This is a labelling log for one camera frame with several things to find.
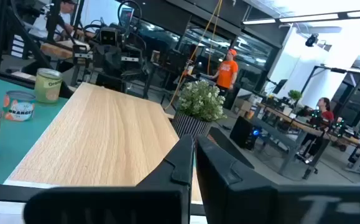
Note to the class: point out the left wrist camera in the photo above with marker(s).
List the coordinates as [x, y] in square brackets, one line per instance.
[108, 36]

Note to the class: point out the wooden shelf black frame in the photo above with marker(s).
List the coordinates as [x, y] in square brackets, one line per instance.
[105, 133]

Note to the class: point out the person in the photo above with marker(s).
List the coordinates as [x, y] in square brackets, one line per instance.
[324, 113]
[227, 73]
[39, 26]

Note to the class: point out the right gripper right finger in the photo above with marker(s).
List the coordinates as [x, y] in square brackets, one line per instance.
[245, 202]

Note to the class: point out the black monitor on arm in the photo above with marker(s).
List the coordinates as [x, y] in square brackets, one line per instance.
[280, 86]

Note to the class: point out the cardboard box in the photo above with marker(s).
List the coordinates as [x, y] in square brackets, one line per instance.
[243, 104]

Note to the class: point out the wooden workbench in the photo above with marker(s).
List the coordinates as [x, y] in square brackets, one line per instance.
[60, 50]

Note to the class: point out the black computer tower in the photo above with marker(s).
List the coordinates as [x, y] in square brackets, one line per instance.
[240, 130]

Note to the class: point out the long wooden desk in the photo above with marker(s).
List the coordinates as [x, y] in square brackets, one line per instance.
[304, 127]

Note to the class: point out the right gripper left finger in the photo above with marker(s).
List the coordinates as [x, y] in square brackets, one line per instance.
[167, 202]

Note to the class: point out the pale green oranges can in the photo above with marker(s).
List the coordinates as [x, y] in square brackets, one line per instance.
[48, 88]

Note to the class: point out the green table mat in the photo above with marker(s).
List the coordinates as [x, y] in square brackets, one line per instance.
[18, 146]

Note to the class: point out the white-flowered plant striped pot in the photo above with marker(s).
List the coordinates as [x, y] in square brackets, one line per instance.
[200, 101]

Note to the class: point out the short mandarin oranges can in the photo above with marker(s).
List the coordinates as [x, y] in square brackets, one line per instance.
[19, 107]

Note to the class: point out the small background screen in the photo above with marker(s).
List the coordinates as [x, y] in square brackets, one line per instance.
[126, 16]

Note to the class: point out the black ceiling camera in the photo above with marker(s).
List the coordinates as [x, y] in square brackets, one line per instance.
[311, 40]

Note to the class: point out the small green desk plant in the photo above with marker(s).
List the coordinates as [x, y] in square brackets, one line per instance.
[294, 95]

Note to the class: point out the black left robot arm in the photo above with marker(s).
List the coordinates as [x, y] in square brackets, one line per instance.
[133, 46]

